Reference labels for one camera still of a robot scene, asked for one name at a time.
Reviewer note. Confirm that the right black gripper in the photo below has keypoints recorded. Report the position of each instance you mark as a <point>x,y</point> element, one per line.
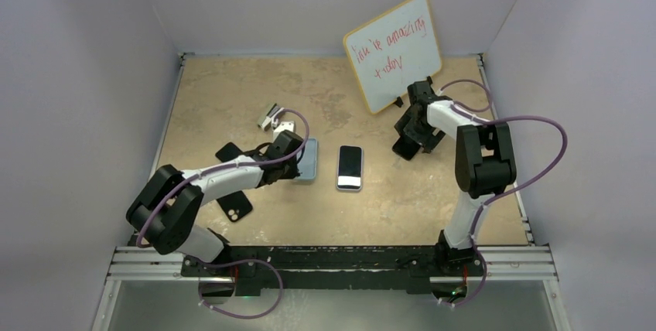
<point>407,125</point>

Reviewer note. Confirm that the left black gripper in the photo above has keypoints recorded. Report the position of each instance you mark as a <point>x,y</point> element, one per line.
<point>292,172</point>

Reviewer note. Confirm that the light blue phone case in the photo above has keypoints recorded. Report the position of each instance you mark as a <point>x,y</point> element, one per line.
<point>307,162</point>

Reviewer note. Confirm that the lavender phone case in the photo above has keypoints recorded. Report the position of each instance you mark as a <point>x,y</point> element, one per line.
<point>349,188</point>

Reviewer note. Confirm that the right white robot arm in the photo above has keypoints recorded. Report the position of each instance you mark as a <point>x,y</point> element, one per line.
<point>484,162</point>

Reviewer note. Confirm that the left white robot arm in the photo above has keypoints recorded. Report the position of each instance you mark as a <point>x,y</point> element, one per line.
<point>164,212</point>

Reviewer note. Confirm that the black phone with grey edge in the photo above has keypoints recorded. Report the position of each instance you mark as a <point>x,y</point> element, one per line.
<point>229,153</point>

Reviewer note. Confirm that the black phone case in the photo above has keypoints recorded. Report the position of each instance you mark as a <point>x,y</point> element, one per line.
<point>235,206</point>

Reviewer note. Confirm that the white green stapler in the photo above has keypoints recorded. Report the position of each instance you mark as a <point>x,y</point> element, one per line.
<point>270,118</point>

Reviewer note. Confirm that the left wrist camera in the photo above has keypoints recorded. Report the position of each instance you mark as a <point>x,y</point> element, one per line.
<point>283,126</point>

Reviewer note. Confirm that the white board with yellow frame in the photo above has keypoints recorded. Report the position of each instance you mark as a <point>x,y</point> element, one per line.
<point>393,50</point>

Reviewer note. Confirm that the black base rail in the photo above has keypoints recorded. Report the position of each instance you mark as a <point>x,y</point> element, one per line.
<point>407,268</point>

